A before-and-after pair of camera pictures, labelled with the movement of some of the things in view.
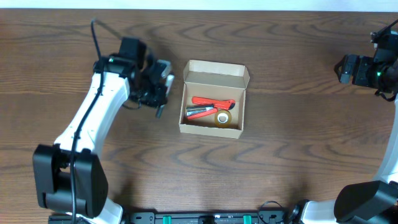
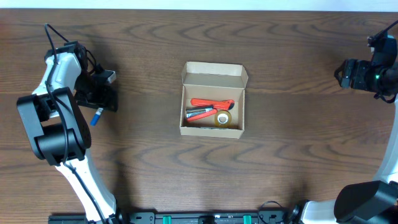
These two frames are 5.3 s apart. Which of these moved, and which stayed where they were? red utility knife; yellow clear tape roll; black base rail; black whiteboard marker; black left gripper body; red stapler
Moved: black whiteboard marker; black left gripper body
Stayed: red utility knife; black base rail; red stapler; yellow clear tape roll
